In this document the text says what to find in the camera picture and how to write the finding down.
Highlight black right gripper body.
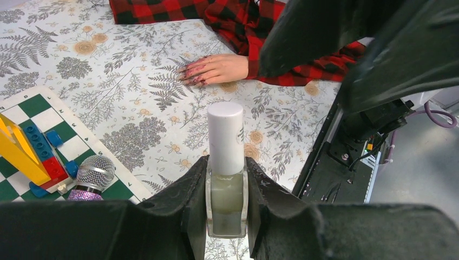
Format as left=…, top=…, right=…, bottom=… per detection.
left=259, top=0, right=459, bottom=114

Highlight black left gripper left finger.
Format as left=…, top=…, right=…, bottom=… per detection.
left=138, top=156, right=209, bottom=259

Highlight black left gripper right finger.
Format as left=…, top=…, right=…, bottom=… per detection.
left=246, top=158, right=323, bottom=259

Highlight clear nail polish bottle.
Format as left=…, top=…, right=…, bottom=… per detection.
left=205, top=168, right=248, bottom=239

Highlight white nail polish cap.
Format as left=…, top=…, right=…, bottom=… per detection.
left=207, top=101, right=245, bottom=176

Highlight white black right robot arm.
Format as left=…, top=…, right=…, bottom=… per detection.
left=260, top=1, right=458, bottom=139

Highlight purple nail polish bottle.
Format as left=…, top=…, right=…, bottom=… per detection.
left=67, top=155, right=116, bottom=201

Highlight blue red toy bricks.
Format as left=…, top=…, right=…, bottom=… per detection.
left=23, top=122, right=78, bottom=198

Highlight mannequin hand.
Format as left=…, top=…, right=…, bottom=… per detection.
left=177, top=54, right=248, bottom=87

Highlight floral patterned table mat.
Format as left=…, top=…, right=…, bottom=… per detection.
left=0, top=0, right=342, bottom=260

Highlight red black plaid sleeve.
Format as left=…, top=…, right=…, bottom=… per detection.
left=109, top=1, right=365, bottom=86

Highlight yellow toy block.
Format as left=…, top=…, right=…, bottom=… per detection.
left=1, top=115, right=51, bottom=186

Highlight green white checkered board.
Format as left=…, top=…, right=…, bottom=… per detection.
left=1, top=86, right=152, bottom=204

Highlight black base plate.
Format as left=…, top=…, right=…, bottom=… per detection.
left=292, top=101, right=377, bottom=204

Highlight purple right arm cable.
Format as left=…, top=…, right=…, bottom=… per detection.
left=385, top=100, right=458, bottom=164

